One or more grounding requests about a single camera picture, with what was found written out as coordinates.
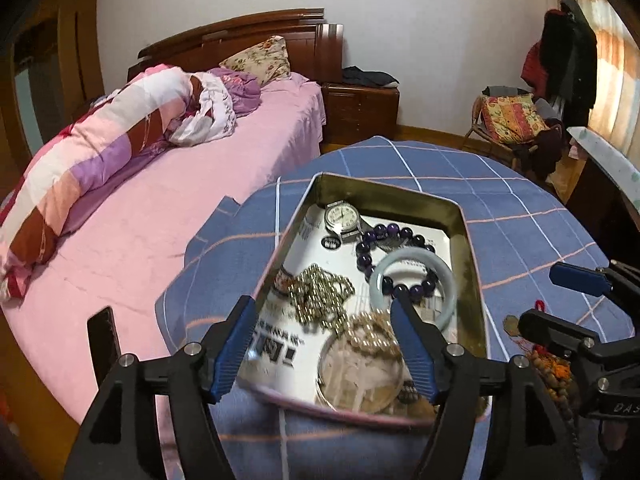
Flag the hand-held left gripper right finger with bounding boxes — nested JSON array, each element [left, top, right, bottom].
[[390, 296, 568, 480]]

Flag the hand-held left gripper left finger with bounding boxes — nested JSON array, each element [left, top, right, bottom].
[[62, 295, 258, 480]]

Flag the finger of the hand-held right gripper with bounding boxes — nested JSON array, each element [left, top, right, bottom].
[[549, 261, 640, 299], [517, 308, 608, 361]]

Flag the wooden bead string orange tassel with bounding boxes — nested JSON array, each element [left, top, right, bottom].
[[529, 347, 581, 427]]

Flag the pearl necklace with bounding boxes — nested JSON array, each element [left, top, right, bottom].
[[345, 310, 402, 362]]

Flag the pale jade bangle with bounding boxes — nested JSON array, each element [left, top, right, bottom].
[[369, 249, 457, 332]]

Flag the rectangular metal tin box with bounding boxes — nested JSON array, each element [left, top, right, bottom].
[[235, 172, 489, 429]]

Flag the silver bangle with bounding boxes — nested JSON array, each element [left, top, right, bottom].
[[316, 332, 407, 413]]

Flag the gold bead necklace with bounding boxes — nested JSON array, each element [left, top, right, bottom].
[[272, 264, 357, 337]]

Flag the purple bead bracelet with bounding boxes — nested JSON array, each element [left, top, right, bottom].
[[355, 223, 438, 302]]

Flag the silver wristwatch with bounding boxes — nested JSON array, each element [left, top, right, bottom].
[[322, 201, 364, 246]]

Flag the printed paper liner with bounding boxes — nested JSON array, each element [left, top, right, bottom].
[[240, 205, 453, 411]]

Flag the wooden desk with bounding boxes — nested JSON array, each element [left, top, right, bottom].
[[565, 127, 640, 261]]

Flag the blue checked tablecloth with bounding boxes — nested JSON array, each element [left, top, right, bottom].
[[155, 135, 636, 480]]

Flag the white patterned desk cloth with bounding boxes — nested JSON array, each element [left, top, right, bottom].
[[567, 126, 640, 212]]

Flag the dark clothes pile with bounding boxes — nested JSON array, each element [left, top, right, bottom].
[[520, 125, 566, 182]]

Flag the bed with pink sheet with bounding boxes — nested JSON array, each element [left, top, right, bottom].
[[0, 72, 326, 423]]

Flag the patterned orange cushion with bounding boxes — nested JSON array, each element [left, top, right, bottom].
[[480, 94, 548, 145]]

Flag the wooden chair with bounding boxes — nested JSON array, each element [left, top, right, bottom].
[[462, 87, 563, 181]]

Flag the orange checked curtain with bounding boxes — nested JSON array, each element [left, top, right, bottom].
[[555, 0, 640, 171]]

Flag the hanging dark coats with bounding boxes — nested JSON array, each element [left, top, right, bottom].
[[520, 0, 598, 122]]

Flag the pink striped quilt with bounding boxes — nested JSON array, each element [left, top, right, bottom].
[[0, 64, 238, 302]]

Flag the wooden nightstand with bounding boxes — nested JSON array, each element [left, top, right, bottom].
[[321, 82, 401, 148]]

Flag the purple cloth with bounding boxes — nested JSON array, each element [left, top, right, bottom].
[[207, 67, 263, 117]]

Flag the dark folded clothes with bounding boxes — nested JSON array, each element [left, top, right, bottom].
[[341, 66, 400, 89]]

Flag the floral pillow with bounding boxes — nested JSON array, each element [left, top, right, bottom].
[[219, 36, 292, 86]]

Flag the wooden headboard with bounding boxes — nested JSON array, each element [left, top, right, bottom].
[[126, 8, 346, 83]]

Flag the wooden wardrobe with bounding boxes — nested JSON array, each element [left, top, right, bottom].
[[0, 0, 103, 171]]

